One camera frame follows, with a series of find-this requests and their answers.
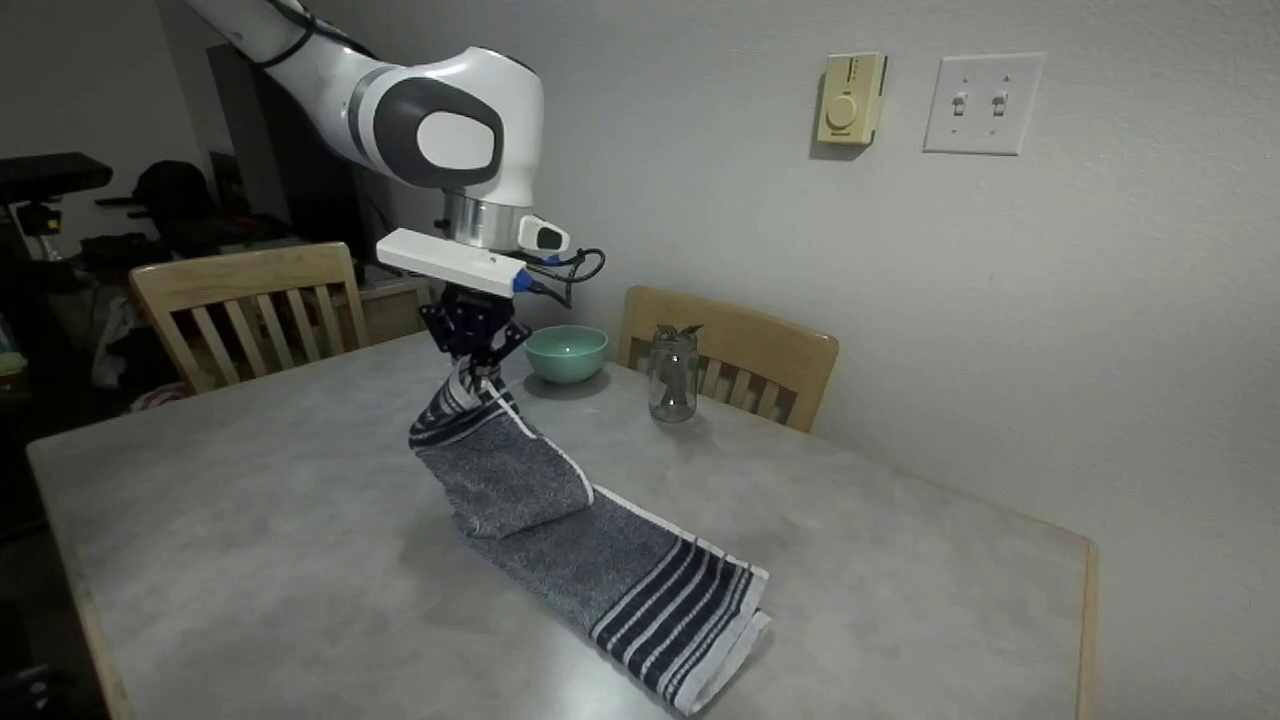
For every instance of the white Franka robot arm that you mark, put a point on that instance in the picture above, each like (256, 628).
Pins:
(452, 134)

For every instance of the black office chair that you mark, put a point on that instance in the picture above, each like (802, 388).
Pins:
(181, 204)

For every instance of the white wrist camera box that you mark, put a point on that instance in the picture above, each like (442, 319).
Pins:
(445, 259)

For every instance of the teal ceramic bowl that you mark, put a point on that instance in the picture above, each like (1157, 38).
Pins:
(566, 355)

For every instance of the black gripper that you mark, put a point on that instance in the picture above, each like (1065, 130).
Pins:
(470, 320)

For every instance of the grey towel with navy stripes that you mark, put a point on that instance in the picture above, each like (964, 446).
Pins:
(587, 545)

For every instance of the beige wall thermostat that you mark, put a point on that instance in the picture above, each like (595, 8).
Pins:
(851, 102)

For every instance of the clear glass jar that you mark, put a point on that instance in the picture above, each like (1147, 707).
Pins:
(676, 382)

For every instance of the white double light switch plate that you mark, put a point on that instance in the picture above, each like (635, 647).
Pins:
(986, 102)

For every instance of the black padded bench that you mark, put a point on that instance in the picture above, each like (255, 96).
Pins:
(44, 172)

